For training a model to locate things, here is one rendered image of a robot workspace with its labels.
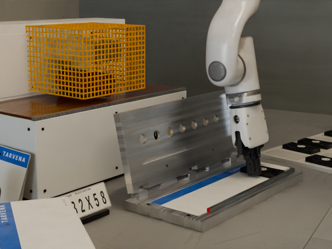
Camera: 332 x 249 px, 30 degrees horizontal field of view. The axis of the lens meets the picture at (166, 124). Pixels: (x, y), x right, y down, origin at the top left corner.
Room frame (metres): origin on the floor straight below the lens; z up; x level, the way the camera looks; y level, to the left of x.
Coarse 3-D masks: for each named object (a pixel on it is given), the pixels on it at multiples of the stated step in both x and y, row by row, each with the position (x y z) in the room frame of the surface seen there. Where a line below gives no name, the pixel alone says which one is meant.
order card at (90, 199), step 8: (96, 184) 1.26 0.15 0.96; (104, 184) 1.27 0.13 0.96; (72, 192) 1.20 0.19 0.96; (80, 192) 1.22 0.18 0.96; (88, 192) 1.23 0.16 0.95; (96, 192) 1.25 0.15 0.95; (104, 192) 1.26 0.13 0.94; (72, 200) 1.19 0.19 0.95; (80, 200) 1.21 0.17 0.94; (88, 200) 1.22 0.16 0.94; (96, 200) 1.24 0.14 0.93; (104, 200) 1.25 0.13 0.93; (80, 208) 1.20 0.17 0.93; (88, 208) 1.21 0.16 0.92; (96, 208) 1.23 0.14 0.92; (80, 216) 1.19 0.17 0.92
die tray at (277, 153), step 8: (312, 136) 1.94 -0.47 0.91; (320, 136) 1.94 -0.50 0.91; (328, 136) 1.94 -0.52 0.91; (264, 152) 1.73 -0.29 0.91; (272, 152) 1.73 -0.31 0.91; (280, 152) 1.73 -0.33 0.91; (288, 152) 1.73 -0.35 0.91; (296, 152) 1.74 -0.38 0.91; (320, 152) 1.74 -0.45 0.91; (328, 152) 1.74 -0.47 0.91; (280, 160) 1.67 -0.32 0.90; (288, 160) 1.65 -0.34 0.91; (296, 160) 1.65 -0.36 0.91; (304, 160) 1.65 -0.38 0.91; (312, 168) 1.60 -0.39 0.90; (320, 168) 1.58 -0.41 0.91; (328, 168) 1.57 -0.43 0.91
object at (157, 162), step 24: (216, 96) 1.59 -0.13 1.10; (120, 120) 1.28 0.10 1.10; (144, 120) 1.36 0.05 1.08; (168, 120) 1.42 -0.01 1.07; (192, 120) 1.49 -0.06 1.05; (216, 120) 1.58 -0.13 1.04; (120, 144) 1.28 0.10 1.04; (144, 144) 1.34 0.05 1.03; (168, 144) 1.40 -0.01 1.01; (192, 144) 1.47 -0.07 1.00; (216, 144) 1.53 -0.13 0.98; (144, 168) 1.30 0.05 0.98; (168, 168) 1.36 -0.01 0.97; (192, 168) 1.46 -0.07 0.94
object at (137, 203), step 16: (224, 160) 1.55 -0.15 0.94; (192, 176) 1.43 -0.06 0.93; (208, 176) 1.45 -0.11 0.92; (288, 176) 1.45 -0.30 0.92; (144, 192) 1.29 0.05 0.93; (160, 192) 1.33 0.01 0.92; (256, 192) 1.33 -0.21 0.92; (272, 192) 1.37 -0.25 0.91; (128, 208) 1.27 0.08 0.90; (144, 208) 1.24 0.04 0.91; (160, 208) 1.22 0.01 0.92; (224, 208) 1.22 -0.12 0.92; (240, 208) 1.26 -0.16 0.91; (192, 224) 1.16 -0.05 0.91; (208, 224) 1.16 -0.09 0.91
